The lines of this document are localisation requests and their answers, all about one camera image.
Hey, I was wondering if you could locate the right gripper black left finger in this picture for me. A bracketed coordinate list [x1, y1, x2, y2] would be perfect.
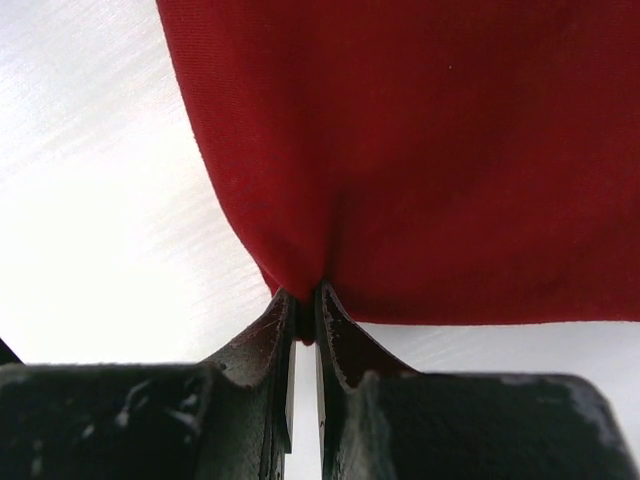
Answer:
[1, 292, 296, 479]

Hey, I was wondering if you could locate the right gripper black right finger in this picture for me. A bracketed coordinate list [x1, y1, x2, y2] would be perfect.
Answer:
[314, 284, 639, 479]

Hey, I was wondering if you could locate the dark red t shirt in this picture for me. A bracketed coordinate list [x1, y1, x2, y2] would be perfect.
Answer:
[157, 1, 639, 325]

